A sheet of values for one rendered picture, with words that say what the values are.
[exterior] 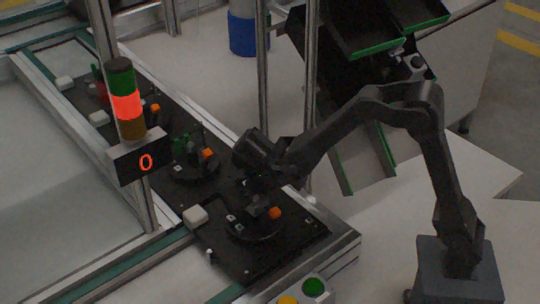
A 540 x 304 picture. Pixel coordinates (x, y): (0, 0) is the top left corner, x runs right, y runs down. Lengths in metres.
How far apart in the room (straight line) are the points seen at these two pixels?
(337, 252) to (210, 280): 0.29
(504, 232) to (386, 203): 0.30
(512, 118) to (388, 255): 2.16
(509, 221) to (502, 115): 1.94
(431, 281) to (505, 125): 2.34
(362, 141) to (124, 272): 0.63
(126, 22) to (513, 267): 1.60
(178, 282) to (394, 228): 0.56
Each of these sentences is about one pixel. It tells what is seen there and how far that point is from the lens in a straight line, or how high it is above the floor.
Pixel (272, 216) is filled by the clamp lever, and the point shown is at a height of 1.06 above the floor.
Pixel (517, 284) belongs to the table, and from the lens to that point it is 1.41.
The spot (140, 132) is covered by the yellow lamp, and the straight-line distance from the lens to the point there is 1.06.
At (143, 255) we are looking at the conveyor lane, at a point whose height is 0.95.
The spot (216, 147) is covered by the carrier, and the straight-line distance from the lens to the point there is 1.48.
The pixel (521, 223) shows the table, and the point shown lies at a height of 0.86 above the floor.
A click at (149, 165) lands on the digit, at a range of 1.12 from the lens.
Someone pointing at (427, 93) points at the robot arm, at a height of 1.43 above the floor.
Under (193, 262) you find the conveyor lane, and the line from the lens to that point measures 1.28.
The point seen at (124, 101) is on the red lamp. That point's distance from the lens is 1.02.
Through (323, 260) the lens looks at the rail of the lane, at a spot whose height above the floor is 0.96.
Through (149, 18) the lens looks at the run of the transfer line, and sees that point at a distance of 2.29.
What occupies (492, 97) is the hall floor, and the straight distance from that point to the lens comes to 3.57.
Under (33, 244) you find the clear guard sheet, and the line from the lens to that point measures 1.18.
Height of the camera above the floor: 1.91
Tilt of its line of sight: 40 degrees down
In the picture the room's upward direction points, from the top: 2 degrees counter-clockwise
